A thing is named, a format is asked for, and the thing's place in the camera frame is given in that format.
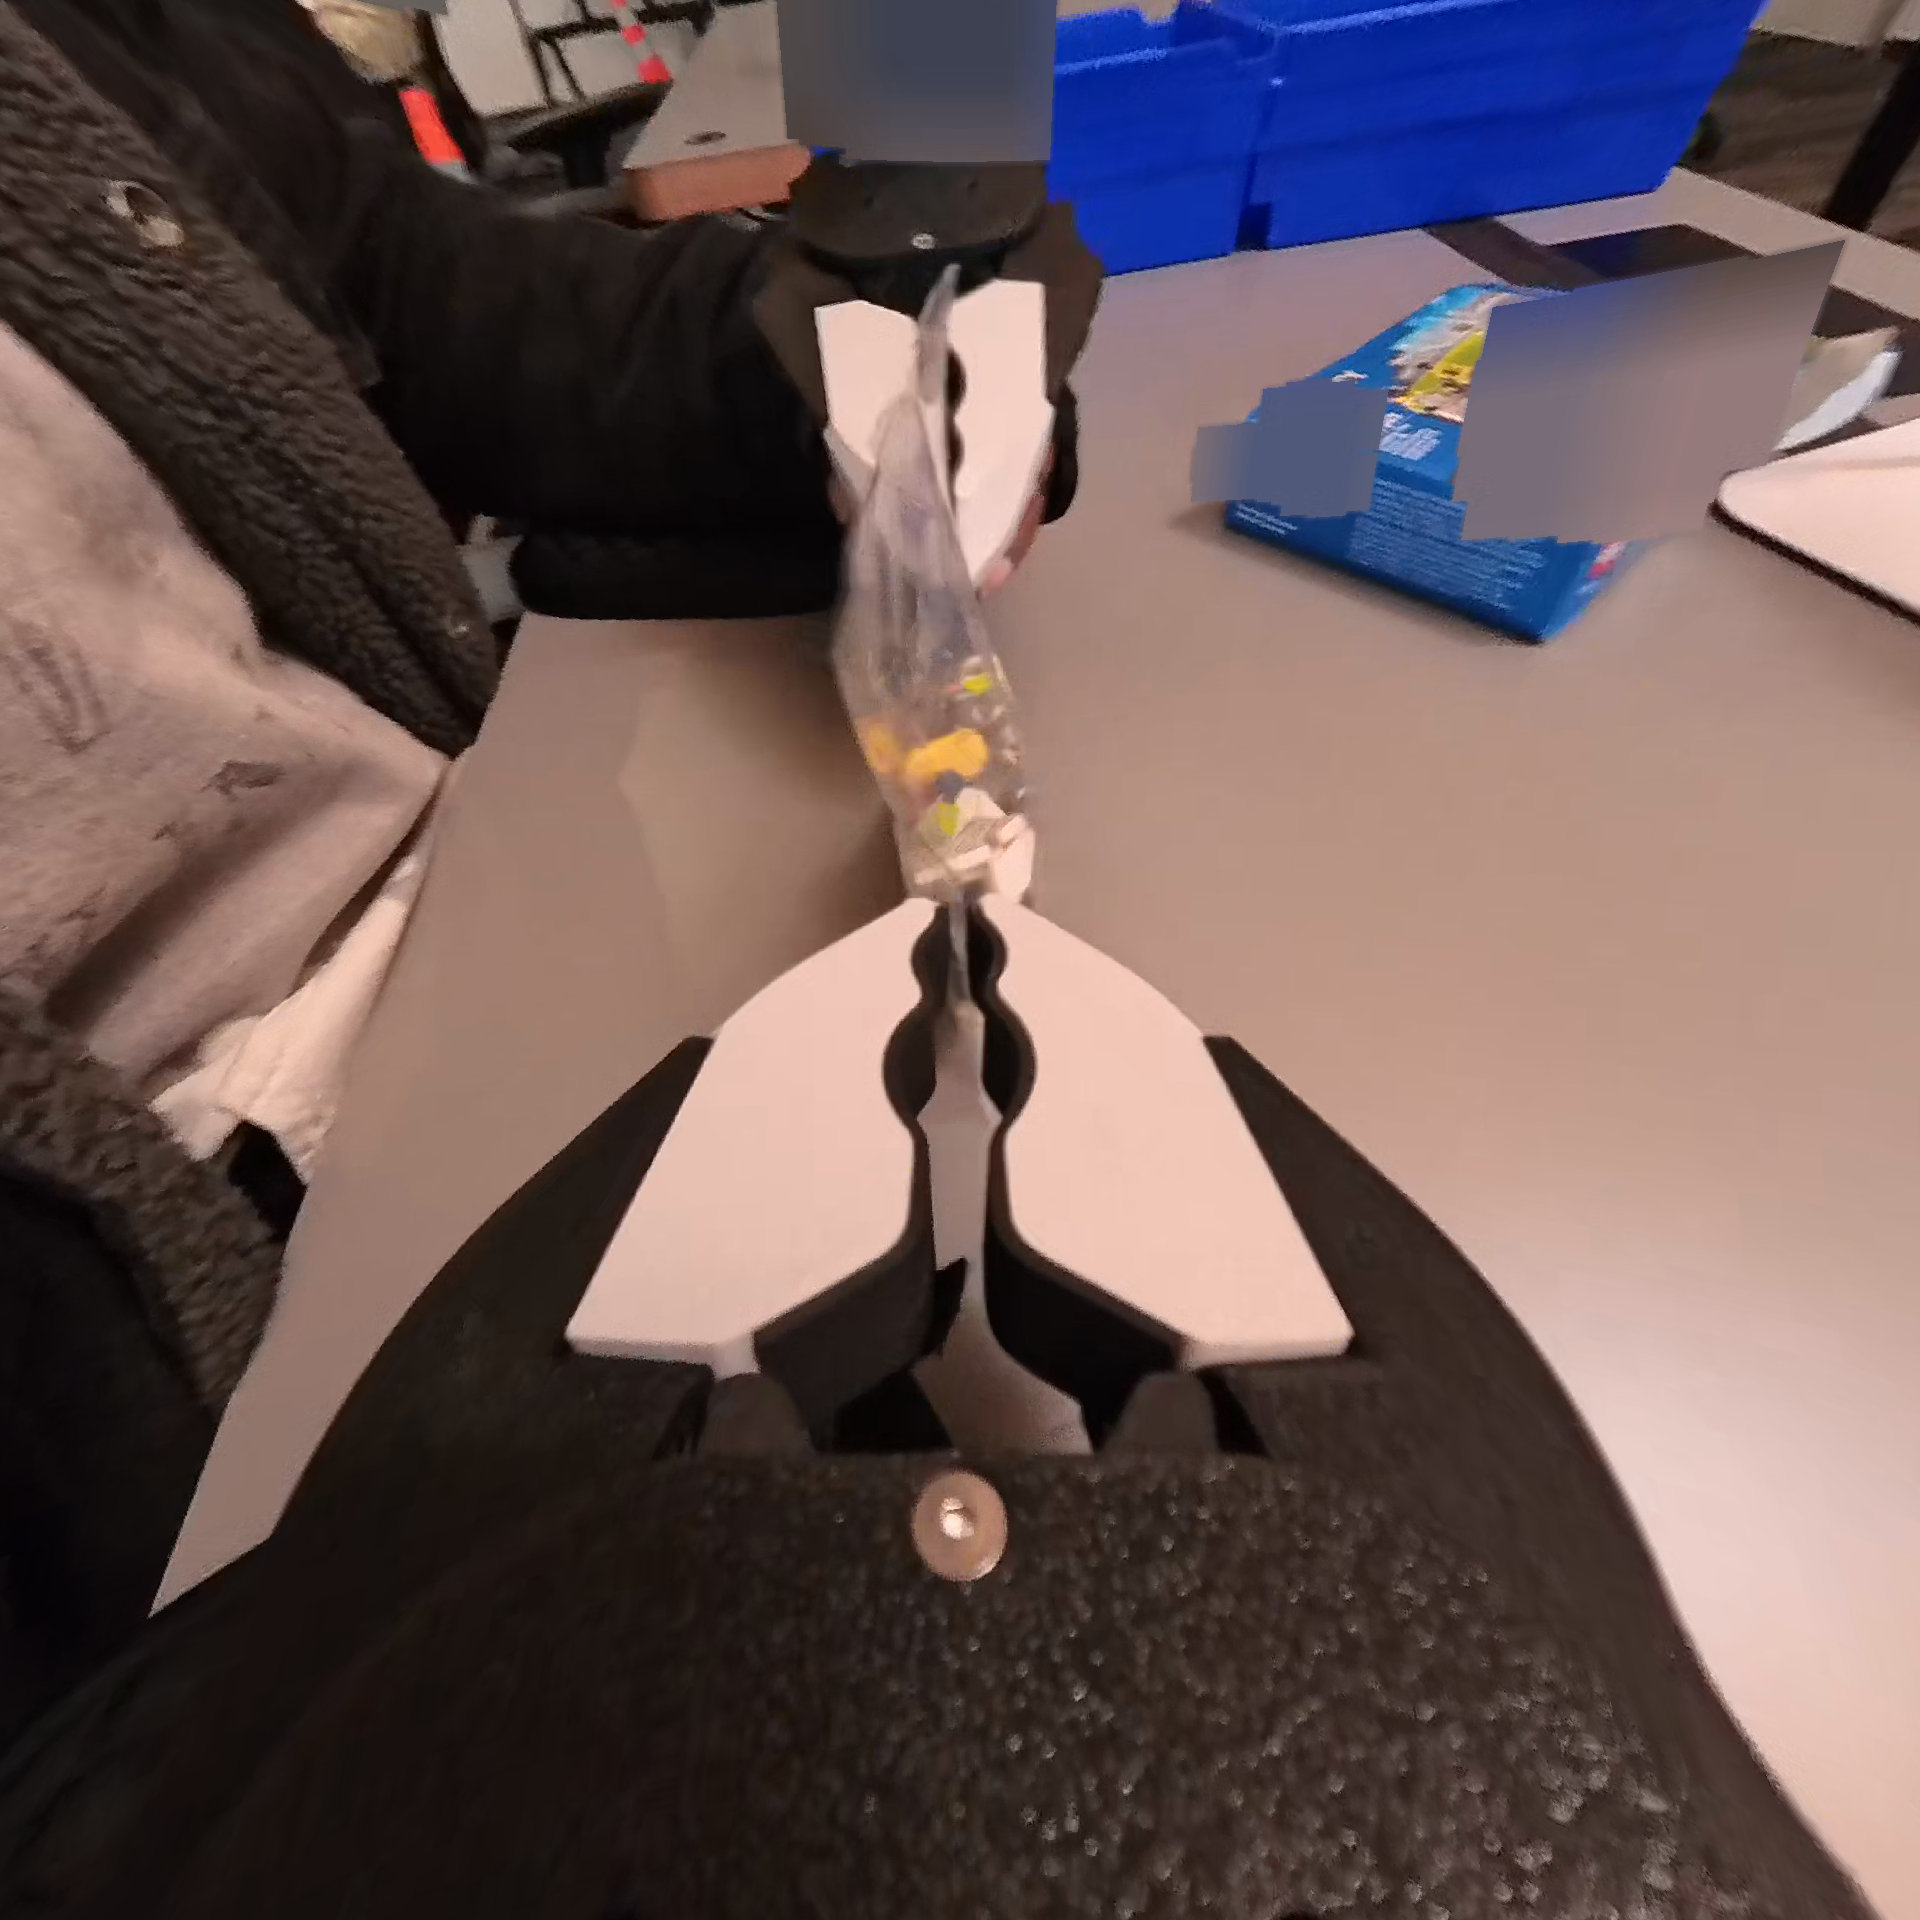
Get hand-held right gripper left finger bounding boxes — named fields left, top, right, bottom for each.
left=565, top=901, right=965, bottom=1377

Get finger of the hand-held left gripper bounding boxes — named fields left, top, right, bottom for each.
left=943, top=282, right=1055, bottom=591
left=813, top=297, right=923, bottom=519

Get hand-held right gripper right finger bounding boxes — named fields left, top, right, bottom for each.
left=967, top=897, right=1358, bottom=1370

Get clear plastic bag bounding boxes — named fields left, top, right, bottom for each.
left=829, top=267, right=1039, bottom=1149

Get pile of lego pieces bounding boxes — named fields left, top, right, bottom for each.
left=852, top=660, right=1039, bottom=906

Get blue lego set box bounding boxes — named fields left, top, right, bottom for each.
left=1217, top=280, right=1659, bottom=647

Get person's left forearm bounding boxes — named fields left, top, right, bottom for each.
left=343, top=143, right=845, bottom=595

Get grey desk wooden edge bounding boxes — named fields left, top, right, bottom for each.
left=619, top=0, right=819, bottom=224

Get blue plastic bin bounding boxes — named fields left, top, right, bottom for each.
left=1048, top=0, right=1284, bottom=261
left=1241, top=0, right=1775, bottom=252

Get black chair armrest pad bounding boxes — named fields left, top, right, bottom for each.
left=508, top=527, right=848, bottom=621

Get black table cover panel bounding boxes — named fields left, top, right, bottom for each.
left=1423, top=223, right=1848, bottom=303

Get grey printed sweatshirt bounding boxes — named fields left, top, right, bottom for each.
left=0, top=320, right=454, bottom=1191

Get white stand base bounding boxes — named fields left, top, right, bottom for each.
left=1712, top=417, right=1920, bottom=626

